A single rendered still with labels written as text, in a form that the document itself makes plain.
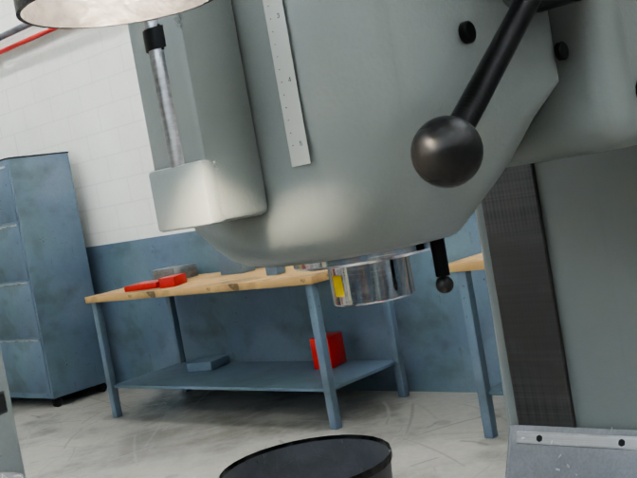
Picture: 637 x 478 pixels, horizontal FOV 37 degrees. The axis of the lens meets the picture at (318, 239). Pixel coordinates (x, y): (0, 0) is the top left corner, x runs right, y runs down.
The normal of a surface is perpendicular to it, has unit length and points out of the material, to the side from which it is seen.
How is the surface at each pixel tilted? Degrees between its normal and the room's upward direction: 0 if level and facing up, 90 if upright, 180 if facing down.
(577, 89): 90
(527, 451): 64
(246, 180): 90
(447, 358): 90
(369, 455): 86
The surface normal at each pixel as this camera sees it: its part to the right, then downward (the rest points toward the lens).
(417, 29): 0.51, -0.04
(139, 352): -0.65, 0.15
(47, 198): 0.73, -0.10
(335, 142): -0.20, 0.25
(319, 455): -0.18, 0.02
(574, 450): -0.66, -0.30
